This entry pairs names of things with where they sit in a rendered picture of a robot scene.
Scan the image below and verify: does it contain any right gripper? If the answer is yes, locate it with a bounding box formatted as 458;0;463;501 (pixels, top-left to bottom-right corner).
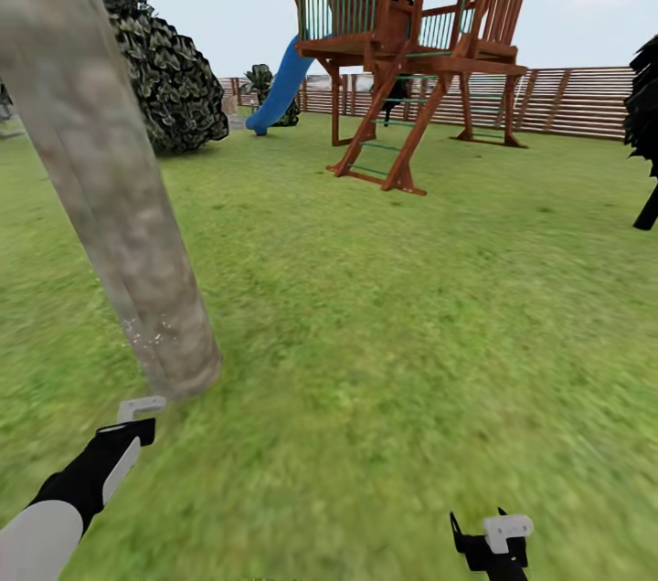
453;526;527;581

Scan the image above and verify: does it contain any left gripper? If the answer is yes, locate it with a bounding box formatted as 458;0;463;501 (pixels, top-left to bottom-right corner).
128;417;156;447

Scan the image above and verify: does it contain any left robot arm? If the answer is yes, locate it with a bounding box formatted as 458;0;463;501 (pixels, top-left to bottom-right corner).
0;396;167;581

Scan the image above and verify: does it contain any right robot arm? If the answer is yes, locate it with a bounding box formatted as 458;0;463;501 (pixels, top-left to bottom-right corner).
453;512;534;581

